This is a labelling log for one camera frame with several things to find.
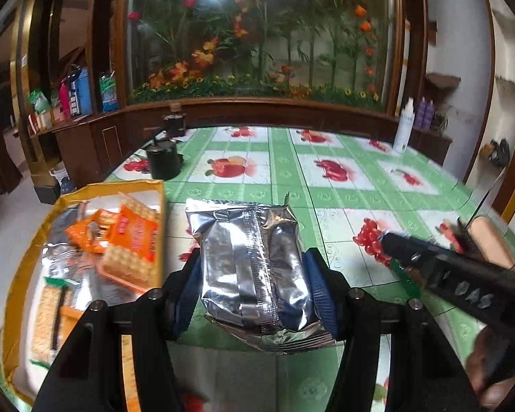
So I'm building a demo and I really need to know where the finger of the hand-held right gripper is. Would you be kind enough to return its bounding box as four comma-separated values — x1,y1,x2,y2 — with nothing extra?
381,229,439,267

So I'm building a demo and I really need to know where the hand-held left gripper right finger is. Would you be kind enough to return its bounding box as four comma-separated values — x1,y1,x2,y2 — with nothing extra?
300,247,483,412

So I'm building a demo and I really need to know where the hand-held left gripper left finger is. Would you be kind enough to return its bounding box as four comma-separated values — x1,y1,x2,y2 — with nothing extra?
34,247,203,412

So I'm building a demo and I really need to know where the silver foil snack packet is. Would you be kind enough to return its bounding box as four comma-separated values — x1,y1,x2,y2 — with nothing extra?
41,240,76,277
184,197,337,355

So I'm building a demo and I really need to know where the orange cracker tray pack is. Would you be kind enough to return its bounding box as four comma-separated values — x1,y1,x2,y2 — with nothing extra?
98,195,163,289

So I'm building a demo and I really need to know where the white foam box yellow tape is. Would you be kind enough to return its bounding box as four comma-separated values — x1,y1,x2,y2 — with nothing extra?
0,179,168,408

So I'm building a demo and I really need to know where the clear cracker packet green edge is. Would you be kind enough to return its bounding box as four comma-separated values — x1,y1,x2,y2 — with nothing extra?
29,275,79,365

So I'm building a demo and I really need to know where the person's right hand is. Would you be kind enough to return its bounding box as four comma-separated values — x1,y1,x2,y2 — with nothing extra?
466,330,515,410

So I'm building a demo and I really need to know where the green fruit print tablecloth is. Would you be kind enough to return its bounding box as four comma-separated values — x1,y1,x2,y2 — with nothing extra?
0,125,515,412

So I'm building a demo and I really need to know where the white spray bottle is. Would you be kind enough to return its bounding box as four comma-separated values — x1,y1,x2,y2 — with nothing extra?
392,98,415,154

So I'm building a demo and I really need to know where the black object on shelf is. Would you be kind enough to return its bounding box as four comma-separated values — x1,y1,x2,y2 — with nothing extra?
481,137,511,167

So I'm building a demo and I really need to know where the black lidded jar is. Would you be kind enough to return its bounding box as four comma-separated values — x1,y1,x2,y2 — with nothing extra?
145,139,184,180

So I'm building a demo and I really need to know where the black jar with cork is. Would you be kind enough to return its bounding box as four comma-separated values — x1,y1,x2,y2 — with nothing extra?
162,103,186,138

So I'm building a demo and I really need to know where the green blue bag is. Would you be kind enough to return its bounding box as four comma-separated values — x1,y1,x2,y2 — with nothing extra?
99,73,120,112

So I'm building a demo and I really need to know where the red white box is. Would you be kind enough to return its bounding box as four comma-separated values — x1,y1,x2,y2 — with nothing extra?
28,114,52,134

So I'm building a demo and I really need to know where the red bag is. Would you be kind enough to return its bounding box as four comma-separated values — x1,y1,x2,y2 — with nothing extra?
59,76,71,116

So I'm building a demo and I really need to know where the light green bag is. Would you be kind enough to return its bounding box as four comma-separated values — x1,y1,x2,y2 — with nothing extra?
28,89,52,114

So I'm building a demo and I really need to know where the glass flower display case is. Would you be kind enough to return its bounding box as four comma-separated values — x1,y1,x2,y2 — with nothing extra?
120,0,406,114

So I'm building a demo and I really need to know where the black wire basket pink lining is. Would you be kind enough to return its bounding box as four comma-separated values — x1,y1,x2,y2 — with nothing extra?
453,189,515,271

